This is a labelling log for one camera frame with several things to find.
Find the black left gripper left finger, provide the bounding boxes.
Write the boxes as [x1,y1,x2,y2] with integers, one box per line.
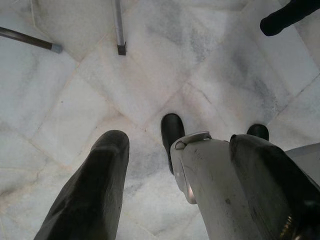
[33,129,130,240]

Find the silver robot right leg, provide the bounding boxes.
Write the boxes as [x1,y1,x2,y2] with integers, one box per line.
[284,143,320,187]

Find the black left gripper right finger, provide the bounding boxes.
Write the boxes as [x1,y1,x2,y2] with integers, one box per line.
[229,134,320,240]

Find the black robot left foot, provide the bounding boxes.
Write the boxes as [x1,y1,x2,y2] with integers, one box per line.
[160,113,186,176]

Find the black folding table leg frame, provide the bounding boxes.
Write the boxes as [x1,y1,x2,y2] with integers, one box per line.
[0,26,63,55]

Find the silver metal clothes rack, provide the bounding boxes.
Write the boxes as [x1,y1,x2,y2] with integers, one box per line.
[113,0,128,56]

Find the black robot foot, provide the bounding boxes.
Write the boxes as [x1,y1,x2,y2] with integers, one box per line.
[246,124,270,141]
[160,113,186,176]

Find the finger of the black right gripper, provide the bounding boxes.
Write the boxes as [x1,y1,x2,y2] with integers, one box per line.
[259,0,320,38]

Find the black robot right foot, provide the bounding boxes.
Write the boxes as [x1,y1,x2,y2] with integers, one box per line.
[246,124,270,141]

